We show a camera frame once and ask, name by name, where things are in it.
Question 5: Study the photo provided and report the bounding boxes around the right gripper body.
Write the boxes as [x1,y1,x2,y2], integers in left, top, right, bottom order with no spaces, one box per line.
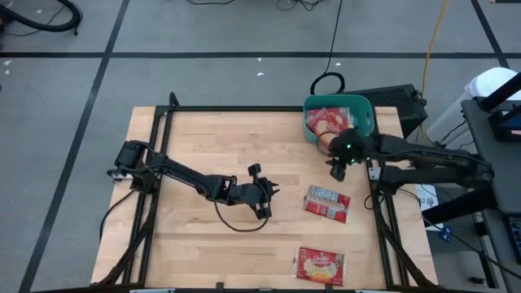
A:
[325,129,371,183]

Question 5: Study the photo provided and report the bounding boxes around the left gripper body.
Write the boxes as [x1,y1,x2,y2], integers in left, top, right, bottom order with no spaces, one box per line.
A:
[227,163,273,221]

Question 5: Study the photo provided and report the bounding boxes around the teal plastic basket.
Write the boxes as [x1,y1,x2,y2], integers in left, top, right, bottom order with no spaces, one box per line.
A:
[303,94,376,145]

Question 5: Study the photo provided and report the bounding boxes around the black computer case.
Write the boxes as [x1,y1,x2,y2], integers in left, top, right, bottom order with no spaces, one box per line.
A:
[344,83,429,138]

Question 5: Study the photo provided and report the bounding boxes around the white paper sheet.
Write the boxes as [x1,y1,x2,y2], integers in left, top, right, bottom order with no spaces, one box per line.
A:
[415,183,440,212]

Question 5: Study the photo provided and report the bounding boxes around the blue tags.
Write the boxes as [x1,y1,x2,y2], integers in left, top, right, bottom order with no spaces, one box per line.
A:
[438,225,455,244]

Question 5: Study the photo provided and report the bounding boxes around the white plastic bin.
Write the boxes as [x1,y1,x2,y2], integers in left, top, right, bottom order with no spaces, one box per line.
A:
[426,67,520,144]

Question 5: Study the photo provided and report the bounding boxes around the black box device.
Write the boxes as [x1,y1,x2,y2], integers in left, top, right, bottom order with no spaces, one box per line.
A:
[488,108,521,143]

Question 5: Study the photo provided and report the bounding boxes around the grey side table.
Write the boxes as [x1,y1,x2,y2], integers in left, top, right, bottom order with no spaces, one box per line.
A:
[461,97,521,293]

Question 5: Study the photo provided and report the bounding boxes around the black pole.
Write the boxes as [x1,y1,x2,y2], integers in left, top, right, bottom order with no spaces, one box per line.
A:
[479,72,521,113]

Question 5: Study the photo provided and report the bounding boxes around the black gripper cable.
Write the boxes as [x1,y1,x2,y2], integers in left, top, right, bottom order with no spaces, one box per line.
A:
[213,199,270,234]

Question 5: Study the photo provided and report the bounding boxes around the black aluminium table frame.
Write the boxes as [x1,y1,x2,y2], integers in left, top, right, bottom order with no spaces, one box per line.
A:
[91,91,439,293]

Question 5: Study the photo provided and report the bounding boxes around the black power cable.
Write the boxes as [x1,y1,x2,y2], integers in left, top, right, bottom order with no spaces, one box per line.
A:
[309,0,347,96]

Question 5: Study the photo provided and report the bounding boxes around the yellow extension cable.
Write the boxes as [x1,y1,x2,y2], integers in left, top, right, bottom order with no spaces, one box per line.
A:
[420,0,451,139]

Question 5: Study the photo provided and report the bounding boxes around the black floor cable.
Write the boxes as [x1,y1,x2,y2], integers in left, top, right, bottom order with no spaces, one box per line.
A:
[186,0,237,6]
[276,0,326,12]

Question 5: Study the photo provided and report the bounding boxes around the black vacuum hose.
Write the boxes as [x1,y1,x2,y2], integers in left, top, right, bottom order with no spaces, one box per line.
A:
[0,0,84,34]

